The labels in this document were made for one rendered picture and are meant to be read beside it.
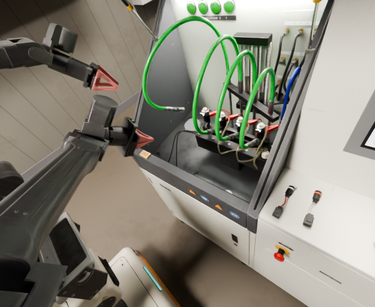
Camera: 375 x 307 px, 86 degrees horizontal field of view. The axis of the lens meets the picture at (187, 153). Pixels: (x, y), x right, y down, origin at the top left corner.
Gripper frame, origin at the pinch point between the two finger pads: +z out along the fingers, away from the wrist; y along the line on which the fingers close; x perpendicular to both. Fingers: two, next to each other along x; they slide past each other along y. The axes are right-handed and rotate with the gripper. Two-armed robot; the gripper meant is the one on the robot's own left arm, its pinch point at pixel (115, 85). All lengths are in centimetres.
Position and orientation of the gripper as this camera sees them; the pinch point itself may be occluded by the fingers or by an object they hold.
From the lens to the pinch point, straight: 77.5
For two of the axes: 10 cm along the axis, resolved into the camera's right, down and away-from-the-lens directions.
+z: 8.5, 2.7, 4.5
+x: -4.5, 8.1, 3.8
